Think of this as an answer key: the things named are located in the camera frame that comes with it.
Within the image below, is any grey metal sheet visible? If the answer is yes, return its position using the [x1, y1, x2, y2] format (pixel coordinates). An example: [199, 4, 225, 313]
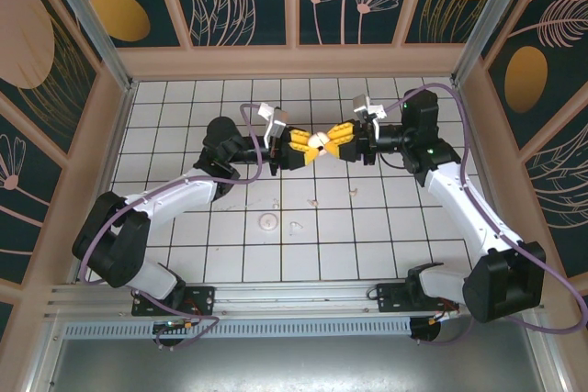
[45, 336, 560, 392]

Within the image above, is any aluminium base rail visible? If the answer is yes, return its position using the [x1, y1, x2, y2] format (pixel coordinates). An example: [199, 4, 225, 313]
[43, 282, 550, 319]

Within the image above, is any grey slotted cable duct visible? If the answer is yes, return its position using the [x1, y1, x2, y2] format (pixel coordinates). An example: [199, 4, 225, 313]
[61, 317, 413, 339]

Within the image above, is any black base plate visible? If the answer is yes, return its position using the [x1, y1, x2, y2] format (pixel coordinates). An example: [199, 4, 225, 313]
[366, 282, 460, 314]
[131, 286, 217, 317]

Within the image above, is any aluminium corner post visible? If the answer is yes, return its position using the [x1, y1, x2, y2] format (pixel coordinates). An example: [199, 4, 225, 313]
[449, 0, 539, 85]
[39, 0, 139, 93]

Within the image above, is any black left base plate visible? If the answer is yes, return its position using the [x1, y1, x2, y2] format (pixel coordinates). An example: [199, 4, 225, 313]
[131, 286, 217, 317]

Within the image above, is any red black wire bundle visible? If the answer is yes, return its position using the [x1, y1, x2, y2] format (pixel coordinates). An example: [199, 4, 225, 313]
[429, 302, 460, 322]
[181, 298, 207, 319]

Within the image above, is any small round pale disc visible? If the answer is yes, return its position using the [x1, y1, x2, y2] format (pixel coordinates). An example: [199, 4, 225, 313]
[257, 211, 279, 233]

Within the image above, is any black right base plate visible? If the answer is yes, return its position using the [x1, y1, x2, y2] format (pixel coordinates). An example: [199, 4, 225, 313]
[366, 282, 460, 314]

